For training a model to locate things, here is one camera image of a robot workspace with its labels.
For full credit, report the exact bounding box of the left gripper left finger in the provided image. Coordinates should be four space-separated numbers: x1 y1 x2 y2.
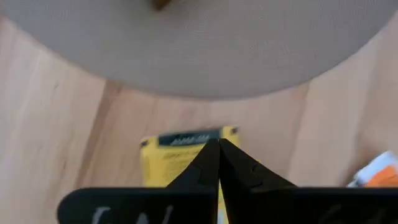
57 139 220 224

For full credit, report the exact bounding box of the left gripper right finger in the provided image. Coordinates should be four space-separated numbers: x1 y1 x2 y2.
220 139 398 224

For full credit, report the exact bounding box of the yellow tea bag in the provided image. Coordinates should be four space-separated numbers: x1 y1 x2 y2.
139 126 240 224

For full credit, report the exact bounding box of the orange white tea bag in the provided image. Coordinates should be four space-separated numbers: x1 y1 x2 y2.
346 151 398 189

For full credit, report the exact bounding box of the round grey table mat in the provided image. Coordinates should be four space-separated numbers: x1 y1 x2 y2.
0 0 398 101

